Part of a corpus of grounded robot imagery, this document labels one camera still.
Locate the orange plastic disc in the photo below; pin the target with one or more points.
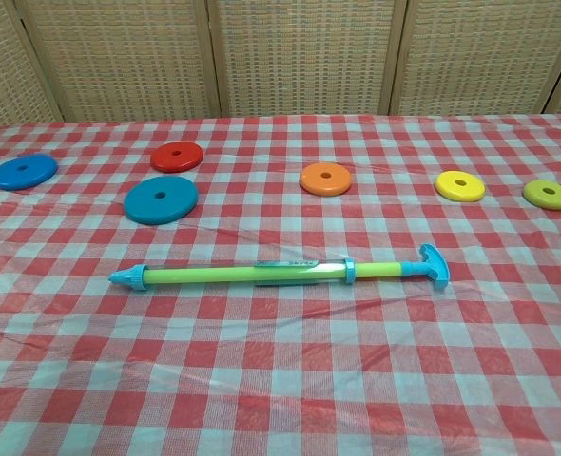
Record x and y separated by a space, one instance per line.
340 183

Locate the red plastic disc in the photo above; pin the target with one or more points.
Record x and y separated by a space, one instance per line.
187 159

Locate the red white checkered tablecloth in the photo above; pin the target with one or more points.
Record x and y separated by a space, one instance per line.
280 356

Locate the large teal plastic disc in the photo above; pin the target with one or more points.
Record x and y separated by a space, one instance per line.
142 204

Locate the yellow plastic disc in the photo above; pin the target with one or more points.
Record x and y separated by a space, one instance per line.
447 190

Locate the lime green plastic disc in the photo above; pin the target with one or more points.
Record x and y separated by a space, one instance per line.
535 197

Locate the blue plastic disc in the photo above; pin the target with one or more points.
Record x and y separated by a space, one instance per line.
9 176

